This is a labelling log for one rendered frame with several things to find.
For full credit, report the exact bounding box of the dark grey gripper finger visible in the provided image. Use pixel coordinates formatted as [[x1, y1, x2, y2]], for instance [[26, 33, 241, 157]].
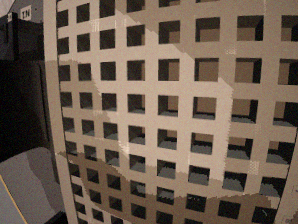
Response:
[[0, 60, 60, 185]]

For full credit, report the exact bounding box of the beige plate with grid of square wells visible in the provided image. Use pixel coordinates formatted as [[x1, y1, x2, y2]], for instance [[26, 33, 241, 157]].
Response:
[[43, 0, 298, 224]]

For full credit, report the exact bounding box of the dark grey perforated base plate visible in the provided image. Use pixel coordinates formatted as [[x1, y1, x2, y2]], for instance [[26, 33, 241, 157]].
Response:
[[0, 0, 64, 224]]

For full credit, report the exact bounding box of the white label with black letters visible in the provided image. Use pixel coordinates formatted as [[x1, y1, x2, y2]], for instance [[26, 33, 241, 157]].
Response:
[[21, 5, 31, 20]]

